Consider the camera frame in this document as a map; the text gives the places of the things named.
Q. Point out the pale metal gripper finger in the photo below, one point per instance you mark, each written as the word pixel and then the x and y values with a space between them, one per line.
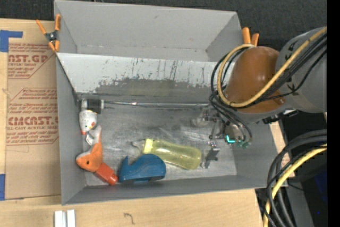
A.
pixel 197 122
pixel 211 154

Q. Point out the yellow clear baby bottle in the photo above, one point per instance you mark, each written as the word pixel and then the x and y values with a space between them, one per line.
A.
pixel 178 154

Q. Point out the blue whale toy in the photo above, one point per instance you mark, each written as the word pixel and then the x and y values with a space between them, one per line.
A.
pixel 143 168

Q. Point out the red cylinder block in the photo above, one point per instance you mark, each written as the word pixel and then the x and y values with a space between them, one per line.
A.
pixel 107 174

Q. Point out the black and white small object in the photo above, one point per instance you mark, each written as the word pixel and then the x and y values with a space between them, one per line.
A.
pixel 94 105

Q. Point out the grey metal bin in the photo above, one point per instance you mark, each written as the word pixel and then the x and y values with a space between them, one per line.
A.
pixel 148 29

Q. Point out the white toy animal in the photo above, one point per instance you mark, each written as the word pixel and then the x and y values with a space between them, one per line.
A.
pixel 87 121

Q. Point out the orange fox toy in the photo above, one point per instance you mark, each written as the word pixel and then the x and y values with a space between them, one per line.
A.
pixel 91 160

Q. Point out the brown cardboard board, red print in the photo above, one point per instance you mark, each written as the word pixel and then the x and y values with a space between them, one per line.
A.
pixel 29 156

